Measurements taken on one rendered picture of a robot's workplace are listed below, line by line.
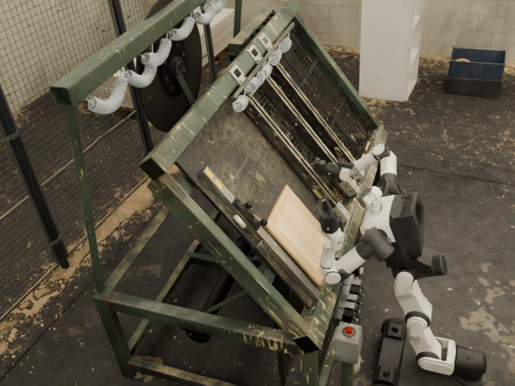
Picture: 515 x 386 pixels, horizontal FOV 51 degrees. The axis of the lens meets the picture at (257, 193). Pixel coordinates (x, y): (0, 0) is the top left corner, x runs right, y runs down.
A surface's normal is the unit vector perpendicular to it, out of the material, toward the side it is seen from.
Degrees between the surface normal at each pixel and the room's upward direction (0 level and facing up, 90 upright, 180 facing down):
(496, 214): 0
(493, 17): 90
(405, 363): 0
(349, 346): 90
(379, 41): 90
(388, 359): 0
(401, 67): 90
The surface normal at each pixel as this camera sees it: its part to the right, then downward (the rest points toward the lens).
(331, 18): -0.42, 0.57
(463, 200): -0.08, -0.80
